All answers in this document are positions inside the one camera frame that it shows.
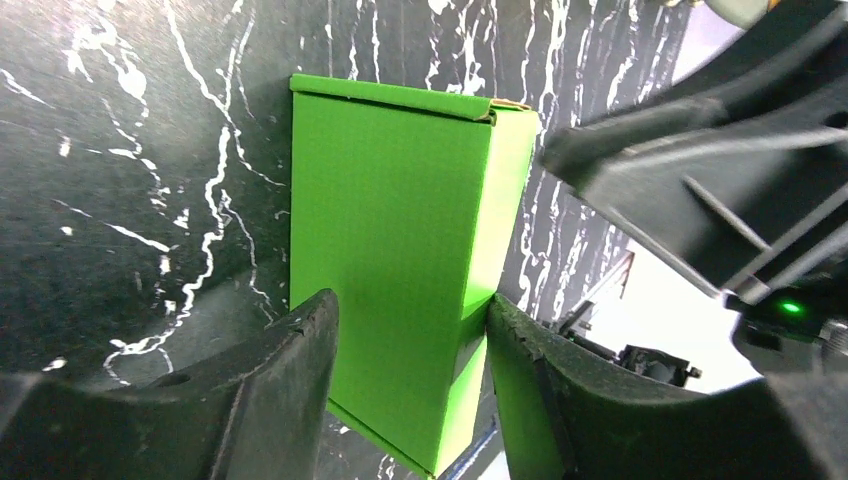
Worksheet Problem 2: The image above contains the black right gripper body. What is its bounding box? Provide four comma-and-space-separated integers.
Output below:
725, 278, 847, 375

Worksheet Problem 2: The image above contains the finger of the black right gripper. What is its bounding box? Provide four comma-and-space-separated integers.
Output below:
541, 1, 847, 299

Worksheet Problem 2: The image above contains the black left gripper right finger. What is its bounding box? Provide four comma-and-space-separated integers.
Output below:
486, 295, 847, 479

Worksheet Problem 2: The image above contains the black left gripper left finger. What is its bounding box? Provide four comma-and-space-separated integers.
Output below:
1, 289, 339, 479

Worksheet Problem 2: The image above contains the white cylinder with coloured face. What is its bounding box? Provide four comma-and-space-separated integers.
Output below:
705, 0, 780, 29

